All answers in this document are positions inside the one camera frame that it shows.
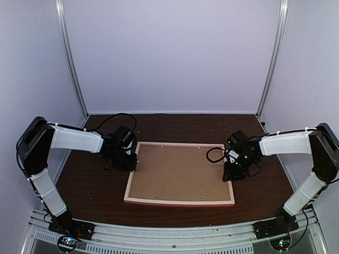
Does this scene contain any left controller board with leds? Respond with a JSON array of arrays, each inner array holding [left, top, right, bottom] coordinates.
[[57, 235, 79, 252]]

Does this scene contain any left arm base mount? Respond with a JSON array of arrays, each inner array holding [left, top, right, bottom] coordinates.
[[48, 210, 95, 240]]

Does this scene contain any brown backing board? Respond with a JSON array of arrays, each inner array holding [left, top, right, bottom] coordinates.
[[128, 144, 231, 201]]

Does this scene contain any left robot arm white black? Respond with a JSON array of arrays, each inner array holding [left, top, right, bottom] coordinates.
[[15, 116, 137, 235]]

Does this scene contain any light wood picture frame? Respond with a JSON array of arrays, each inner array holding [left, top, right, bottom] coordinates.
[[123, 141, 236, 207]]

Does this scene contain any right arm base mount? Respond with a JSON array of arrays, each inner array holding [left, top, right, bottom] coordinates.
[[253, 207, 299, 239]]

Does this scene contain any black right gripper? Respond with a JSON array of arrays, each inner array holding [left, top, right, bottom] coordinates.
[[222, 153, 257, 182]]

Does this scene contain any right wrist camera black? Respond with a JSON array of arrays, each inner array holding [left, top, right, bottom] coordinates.
[[227, 130, 248, 148]]

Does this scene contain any controller board with leds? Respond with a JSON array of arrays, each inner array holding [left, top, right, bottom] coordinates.
[[57, 235, 79, 252], [270, 235, 291, 252]]

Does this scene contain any right aluminium corner post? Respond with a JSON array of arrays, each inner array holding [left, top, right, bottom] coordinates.
[[256, 0, 289, 119]]

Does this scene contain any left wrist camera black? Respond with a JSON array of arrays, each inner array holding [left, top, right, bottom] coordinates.
[[113, 125, 135, 147]]

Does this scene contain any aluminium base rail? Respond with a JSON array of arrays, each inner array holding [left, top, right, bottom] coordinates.
[[26, 205, 323, 254]]

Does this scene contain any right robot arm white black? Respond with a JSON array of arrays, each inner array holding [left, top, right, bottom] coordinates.
[[222, 123, 338, 234]]

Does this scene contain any aluminium corner post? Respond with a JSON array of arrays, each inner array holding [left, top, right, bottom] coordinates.
[[55, 0, 89, 117], [256, 0, 289, 119]]

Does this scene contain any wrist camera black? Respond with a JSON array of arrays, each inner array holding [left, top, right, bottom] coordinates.
[[227, 130, 248, 148], [113, 125, 135, 147]]

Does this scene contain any camera cable black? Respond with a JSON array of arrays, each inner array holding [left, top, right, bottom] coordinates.
[[206, 147, 227, 164], [88, 113, 137, 140]]

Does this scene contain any right controller board with leds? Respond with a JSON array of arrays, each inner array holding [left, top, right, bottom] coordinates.
[[270, 235, 291, 252]]

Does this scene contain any left aluminium corner post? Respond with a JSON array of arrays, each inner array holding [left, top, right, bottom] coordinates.
[[55, 0, 89, 117]]

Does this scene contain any left camera cable black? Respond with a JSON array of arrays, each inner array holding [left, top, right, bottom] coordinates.
[[88, 113, 137, 140]]

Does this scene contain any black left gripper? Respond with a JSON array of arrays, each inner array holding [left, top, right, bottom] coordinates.
[[108, 149, 138, 171]]

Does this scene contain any right camera cable black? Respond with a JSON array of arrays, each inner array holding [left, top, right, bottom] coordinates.
[[206, 147, 227, 164]]

